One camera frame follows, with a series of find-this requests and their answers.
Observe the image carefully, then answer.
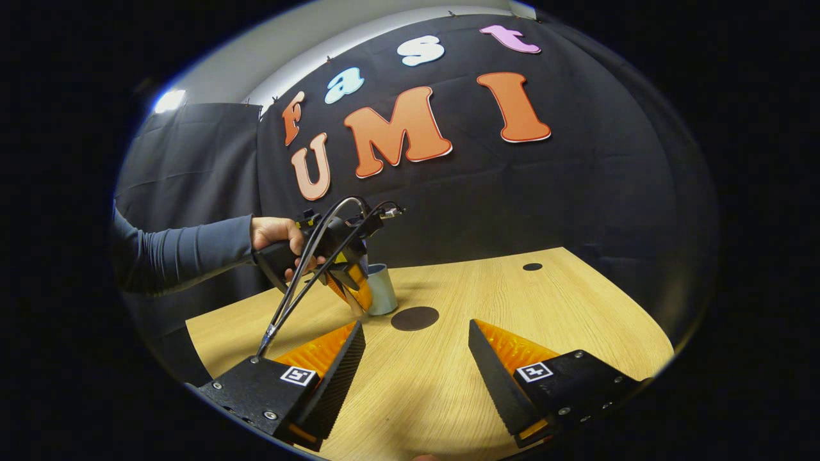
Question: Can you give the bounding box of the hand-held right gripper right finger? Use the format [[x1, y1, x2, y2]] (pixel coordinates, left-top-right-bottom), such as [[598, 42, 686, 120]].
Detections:
[[468, 318, 641, 449]]

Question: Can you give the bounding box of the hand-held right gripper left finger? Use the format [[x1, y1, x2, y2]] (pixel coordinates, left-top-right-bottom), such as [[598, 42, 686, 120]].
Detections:
[[197, 320, 367, 451]]

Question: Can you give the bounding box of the light blue cup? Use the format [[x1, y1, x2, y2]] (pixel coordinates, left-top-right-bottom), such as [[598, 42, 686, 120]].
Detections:
[[365, 263, 399, 316]]

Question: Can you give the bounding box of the dark round coaster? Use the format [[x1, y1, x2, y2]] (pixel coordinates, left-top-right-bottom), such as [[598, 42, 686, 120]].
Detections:
[[391, 306, 440, 332]]

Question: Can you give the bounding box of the wooden desktop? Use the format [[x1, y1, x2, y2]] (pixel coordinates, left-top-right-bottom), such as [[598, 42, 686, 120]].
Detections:
[[186, 247, 675, 461]]

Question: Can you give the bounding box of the ceiling light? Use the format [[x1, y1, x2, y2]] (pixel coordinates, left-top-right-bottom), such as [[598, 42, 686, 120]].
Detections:
[[152, 88, 188, 115]]

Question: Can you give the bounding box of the black cable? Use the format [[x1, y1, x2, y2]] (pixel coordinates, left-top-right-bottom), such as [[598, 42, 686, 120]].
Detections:
[[268, 201, 406, 337]]

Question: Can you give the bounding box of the grey cable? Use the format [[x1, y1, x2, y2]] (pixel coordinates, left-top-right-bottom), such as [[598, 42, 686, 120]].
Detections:
[[256, 195, 371, 359]]

